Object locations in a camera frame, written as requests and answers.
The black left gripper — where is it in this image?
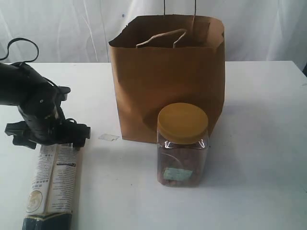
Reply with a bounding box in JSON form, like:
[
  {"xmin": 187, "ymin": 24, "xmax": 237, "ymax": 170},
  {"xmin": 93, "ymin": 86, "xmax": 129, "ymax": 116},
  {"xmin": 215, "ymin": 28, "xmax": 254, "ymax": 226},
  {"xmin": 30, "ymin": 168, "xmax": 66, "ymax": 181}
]
[{"xmin": 5, "ymin": 114, "xmax": 91, "ymax": 150}]

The long noodle package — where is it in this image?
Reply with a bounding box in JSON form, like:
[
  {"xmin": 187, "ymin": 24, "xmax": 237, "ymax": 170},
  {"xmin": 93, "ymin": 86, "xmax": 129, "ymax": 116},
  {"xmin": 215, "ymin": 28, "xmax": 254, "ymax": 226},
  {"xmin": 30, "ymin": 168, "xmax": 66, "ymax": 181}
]
[{"xmin": 22, "ymin": 143, "xmax": 78, "ymax": 230}]

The clear jar with yellow lid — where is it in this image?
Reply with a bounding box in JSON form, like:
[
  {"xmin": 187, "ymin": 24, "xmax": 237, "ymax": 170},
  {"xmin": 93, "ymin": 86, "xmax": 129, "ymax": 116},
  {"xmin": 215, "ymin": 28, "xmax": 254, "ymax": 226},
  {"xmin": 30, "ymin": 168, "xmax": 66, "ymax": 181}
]
[{"xmin": 157, "ymin": 103, "xmax": 209, "ymax": 187}]

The brown paper bag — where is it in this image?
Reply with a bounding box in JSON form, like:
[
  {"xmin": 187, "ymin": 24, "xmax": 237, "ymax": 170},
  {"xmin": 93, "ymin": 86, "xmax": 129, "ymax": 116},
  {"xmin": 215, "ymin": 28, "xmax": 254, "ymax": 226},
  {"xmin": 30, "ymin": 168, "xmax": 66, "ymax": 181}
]
[{"xmin": 109, "ymin": 14, "xmax": 225, "ymax": 143}]

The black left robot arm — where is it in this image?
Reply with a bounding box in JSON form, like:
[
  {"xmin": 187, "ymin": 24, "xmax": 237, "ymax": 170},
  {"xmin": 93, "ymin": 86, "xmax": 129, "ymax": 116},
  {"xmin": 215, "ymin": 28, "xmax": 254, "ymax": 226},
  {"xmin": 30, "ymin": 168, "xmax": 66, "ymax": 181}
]
[{"xmin": 0, "ymin": 62, "xmax": 91, "ymax": 149}]

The clear tape piece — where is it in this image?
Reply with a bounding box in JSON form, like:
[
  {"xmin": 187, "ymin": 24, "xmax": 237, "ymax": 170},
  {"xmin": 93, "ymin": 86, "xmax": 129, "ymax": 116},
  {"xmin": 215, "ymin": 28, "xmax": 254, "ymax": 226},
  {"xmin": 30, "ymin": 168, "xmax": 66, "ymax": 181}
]
[{"xmin": 99, "ymin": 134, "xmax": 119, "ymax": 141}]

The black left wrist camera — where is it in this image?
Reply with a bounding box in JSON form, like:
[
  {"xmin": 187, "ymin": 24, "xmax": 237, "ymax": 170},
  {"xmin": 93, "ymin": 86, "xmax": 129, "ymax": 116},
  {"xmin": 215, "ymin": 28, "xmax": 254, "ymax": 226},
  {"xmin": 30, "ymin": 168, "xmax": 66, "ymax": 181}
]
[{"xmin": 57, "ymin": 86, "xmax": 71, "ymax": 101}]

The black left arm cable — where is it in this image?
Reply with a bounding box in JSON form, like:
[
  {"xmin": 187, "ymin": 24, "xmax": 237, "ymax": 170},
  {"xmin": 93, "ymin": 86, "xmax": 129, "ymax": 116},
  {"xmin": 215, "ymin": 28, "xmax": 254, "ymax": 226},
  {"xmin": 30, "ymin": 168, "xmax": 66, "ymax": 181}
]
[{"xmin": 0, "ymin": 37, "xmax": 75, "ymax": 125}]

